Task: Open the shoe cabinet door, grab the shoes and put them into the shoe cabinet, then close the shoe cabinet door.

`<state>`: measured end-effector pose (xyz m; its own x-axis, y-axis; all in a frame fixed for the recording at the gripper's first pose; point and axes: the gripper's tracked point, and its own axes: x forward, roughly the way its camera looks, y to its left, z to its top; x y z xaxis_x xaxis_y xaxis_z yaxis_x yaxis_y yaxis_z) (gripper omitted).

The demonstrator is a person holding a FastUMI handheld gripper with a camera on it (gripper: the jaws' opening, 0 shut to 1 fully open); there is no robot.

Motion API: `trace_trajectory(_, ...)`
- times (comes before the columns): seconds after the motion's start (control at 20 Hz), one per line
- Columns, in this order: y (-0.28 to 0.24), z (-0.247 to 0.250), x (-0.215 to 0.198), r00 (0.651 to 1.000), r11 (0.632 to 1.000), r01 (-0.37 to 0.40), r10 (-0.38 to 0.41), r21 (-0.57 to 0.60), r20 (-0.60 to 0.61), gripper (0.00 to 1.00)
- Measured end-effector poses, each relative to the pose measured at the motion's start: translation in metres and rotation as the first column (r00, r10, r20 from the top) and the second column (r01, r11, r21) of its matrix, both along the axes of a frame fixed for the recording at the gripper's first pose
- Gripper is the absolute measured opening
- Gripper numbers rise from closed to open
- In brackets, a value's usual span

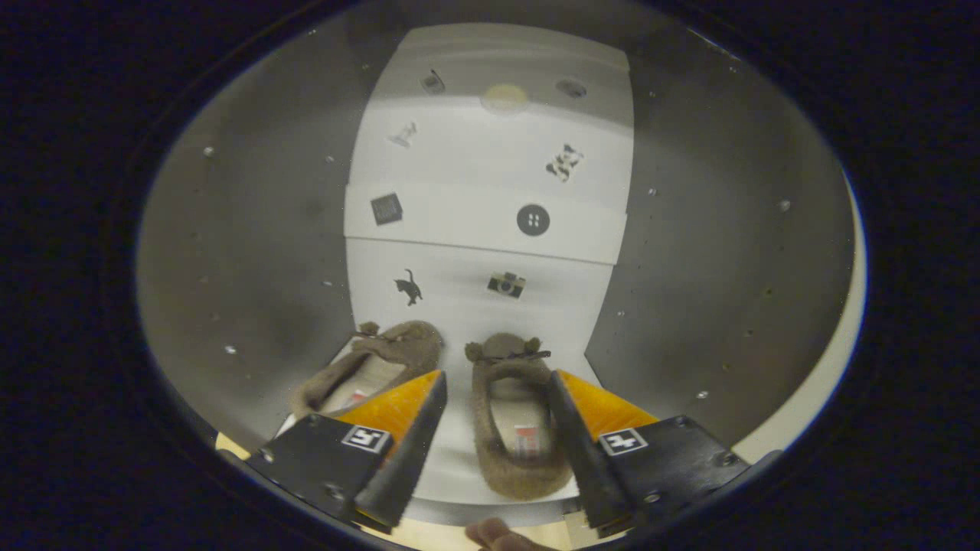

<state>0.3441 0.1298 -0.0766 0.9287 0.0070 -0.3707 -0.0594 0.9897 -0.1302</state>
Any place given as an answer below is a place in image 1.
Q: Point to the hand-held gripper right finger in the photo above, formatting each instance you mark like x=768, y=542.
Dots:
x=582, y=459

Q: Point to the grey shoe cabinet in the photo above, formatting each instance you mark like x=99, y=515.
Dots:
x=245, y=252

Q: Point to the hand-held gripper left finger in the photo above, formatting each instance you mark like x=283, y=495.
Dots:
x=409, y=459

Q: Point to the brown fuzzy shoe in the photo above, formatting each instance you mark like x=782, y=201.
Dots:
x=505, y=474
x=398, y=340

